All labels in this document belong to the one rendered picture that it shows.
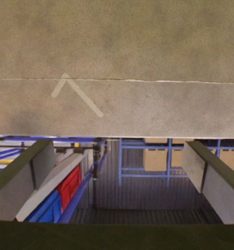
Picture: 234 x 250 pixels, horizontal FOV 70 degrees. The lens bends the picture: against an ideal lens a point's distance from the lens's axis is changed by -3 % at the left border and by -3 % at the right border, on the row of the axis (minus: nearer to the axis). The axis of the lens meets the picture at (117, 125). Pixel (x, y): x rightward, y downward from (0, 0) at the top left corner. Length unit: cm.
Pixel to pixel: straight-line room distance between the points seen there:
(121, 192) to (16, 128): 1177
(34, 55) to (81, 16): 8
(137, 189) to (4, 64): 1183
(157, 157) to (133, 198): 372
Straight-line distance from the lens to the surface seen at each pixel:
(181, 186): 1255
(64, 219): 53
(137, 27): 26
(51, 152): 17
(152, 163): 986
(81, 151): 92
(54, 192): 56
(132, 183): 1177
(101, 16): 26
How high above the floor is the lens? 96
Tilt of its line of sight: 7 degrees up
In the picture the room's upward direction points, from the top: 179 degrees counter-clockwise
